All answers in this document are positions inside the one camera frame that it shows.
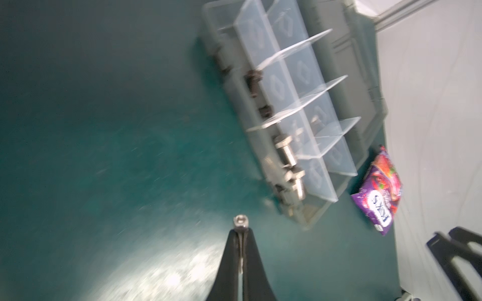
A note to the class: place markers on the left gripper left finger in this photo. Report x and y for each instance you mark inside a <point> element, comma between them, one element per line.
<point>226,284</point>

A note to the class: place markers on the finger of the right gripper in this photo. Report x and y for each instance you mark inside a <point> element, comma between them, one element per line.
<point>444,252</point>
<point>461,237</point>

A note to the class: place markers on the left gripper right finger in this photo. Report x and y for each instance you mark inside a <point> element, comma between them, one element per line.
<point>255,285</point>

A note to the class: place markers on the black bolt pair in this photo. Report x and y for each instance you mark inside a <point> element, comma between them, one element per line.
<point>266,112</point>
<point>253,77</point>

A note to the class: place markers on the large silver hex bolt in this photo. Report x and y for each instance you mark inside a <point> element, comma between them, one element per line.
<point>283,145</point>

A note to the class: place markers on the pink Fox's candy bag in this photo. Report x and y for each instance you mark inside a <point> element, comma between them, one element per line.
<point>380,192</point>

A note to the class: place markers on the clear compartment organizer box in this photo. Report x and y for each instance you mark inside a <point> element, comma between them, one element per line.
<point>321,77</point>

